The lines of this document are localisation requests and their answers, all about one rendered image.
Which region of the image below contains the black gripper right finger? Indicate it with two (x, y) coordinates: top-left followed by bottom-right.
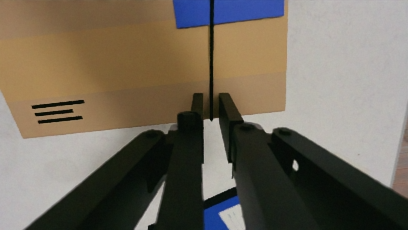
(219, 93), (408, 230)

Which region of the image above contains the blue notebook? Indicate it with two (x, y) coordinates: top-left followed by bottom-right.
(204, 186), (245, 230)

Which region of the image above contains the brown cardboard box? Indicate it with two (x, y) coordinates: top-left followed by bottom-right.
(0, 0), (288, 139)

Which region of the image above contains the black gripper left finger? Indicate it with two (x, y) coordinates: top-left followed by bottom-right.
(23, 93), (205, 230)

